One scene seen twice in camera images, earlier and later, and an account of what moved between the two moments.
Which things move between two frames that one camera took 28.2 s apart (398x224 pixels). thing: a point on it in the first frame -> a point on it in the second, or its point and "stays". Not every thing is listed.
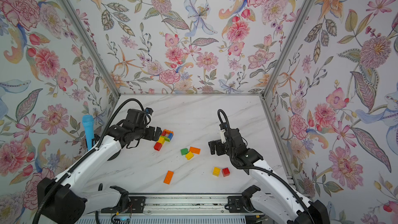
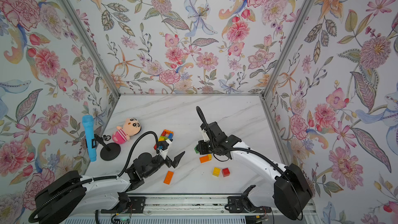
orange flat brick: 168,177 stays
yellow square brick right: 216,171 stays
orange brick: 195,150 -> 204,158
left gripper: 152,134 -> 175,163
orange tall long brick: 168,131 stays
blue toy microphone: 88,121 stays
